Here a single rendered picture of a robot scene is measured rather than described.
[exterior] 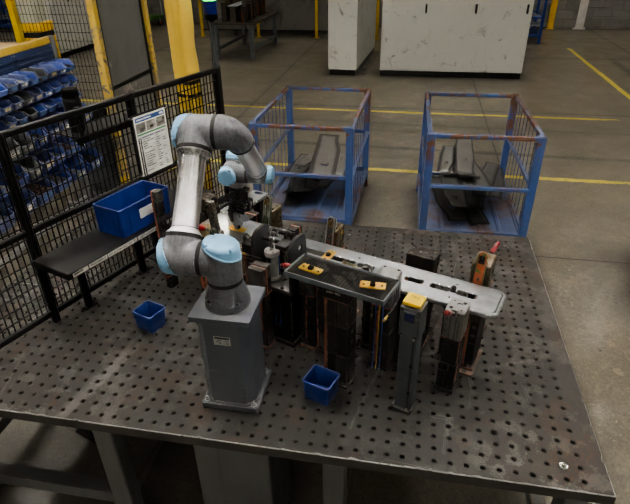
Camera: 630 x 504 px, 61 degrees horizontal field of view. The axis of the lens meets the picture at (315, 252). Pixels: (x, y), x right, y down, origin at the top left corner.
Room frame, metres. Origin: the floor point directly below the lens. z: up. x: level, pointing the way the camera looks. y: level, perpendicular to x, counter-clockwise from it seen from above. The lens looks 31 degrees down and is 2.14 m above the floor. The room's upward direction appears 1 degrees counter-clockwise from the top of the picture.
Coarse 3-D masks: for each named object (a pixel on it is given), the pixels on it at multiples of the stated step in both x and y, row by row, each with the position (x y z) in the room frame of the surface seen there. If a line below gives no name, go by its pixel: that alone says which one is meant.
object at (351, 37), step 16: (336, 0) 9.86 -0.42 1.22; (352, 0) 9.80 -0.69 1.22; (368, 0) 10.96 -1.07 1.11; (336, 16) 9.86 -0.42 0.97; (352, 16) 9.80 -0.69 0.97; (368, 16) 11.03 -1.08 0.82; (336, 32) 9.86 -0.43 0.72; (352, 32) 9.79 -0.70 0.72; (368, 32) 11.11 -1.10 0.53; (336, 48) 9.86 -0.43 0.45; (352, 48) 9.79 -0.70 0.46; (368, 48) 11.18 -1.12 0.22; (336, 64) 9.86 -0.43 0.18; (352, 64) 9.79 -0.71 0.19
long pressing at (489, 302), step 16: (224, 224) 2.20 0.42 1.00; (256, 224) 2.19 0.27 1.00; (240, 240) 2.05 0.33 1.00; (320, 256) 1.90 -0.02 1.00; (336, 256) 1.90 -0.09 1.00; (352, 256) 1.90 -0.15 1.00; (368, 256) 1.89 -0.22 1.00; (416, 272) 1.77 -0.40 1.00; (432, 272) 1.77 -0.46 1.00; (416, 288) 1.66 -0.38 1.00; (432, 288) 1.65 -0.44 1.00; (464, 288) 1.65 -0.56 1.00; (480, 288) 1.65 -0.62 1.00; (480, 304) 1.55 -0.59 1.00; (496, 304) 1.55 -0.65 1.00
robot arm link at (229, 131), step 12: (216, 120) 1.70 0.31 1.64; (228, 120) 1.71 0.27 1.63; (216, 132) 1.67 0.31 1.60; (228, 132) 1.68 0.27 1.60; (240, 132) 1.71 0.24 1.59; (216, 144) 1.68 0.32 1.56; (228, 144) 1.68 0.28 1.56; (240, 144) 1.70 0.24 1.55; (252, 144) 1.76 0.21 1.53; (240, 156) 1.78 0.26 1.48; (252, 156) 1.81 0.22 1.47; (252, 168) 1.87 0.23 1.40; (264, 168) 1.94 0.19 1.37; (252, 180) 1.98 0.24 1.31; (264, 180) 1.97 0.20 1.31
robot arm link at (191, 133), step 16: (176, 128) 1.70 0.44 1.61; (192, 128) 1.69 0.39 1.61; (208, 128) 1.68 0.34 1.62; (176, 144) 1.70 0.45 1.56; (192, 144) 1.66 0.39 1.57; (208, 144) 1.68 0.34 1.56; (192, 160) 1.64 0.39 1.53; (192, 176) 1.60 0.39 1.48; (176, 192) 1.58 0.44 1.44; (192, 192) 1.57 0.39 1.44; (176, 208) 1.54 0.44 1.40; (192, 208) 1.54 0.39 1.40; (176, 224) 1.50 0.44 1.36; (192, 224) 1.51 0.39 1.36; (160, 240) 1.48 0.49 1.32; (176, 240) 1.46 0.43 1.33; (192, 240) 1.47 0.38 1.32; (160, 256) 1.43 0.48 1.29; (176, 256) 1.42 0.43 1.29; (192, 256) 1.42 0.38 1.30; (176, 272) 1.42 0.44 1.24; (192, 272) 1.41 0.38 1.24
